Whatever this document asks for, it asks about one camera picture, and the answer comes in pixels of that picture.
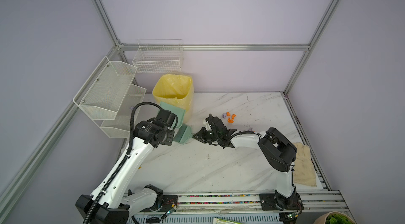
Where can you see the white mesh shelf upper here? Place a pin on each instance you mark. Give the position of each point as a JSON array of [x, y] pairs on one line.
[[101, 96]]

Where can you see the cream trash bin yellow liner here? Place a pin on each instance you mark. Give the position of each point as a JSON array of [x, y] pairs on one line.
[[176, 90]]

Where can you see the orange purple scraps back cluster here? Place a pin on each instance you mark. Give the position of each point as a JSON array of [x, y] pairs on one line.
[[229, 117]]

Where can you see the white mesh shelf lower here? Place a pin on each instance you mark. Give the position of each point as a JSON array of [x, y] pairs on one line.
[[119, 127]]

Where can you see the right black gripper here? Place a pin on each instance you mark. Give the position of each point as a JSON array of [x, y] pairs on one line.
[[202, 137]]

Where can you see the aluminium front rail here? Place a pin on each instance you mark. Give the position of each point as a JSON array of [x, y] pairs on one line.
[[224, 203]]

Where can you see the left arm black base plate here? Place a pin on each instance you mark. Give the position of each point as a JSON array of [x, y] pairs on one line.
[[163, 203]]

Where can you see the white wire basket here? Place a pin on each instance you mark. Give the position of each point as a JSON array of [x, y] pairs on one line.
[[159, 56]]

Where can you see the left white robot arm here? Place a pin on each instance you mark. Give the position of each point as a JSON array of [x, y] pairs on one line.
[[108, 204]]

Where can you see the green plastic dustpan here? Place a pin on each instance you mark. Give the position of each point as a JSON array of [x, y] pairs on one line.
[[179, 112]]

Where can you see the beige cloth rag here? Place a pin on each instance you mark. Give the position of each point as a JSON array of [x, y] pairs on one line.
[[304, 172]]

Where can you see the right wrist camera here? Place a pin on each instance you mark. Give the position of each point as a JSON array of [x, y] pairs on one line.
[[207, 125]]

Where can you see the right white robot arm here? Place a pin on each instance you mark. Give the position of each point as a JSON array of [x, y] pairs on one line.
[[278, 150]]

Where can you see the white mesh shelf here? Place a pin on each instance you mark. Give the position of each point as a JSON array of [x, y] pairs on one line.
[[119, 127], [101, 96]]

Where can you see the green hand brush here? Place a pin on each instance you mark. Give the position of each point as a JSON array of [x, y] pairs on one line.
[[183, 135]]

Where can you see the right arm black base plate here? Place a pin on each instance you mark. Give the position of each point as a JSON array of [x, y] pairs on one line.
[[276, 201]]

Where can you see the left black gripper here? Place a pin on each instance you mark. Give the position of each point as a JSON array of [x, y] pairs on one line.
[[170, 135]]

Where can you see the green plant in pot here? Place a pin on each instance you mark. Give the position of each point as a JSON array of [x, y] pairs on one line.
[[334, 218]]

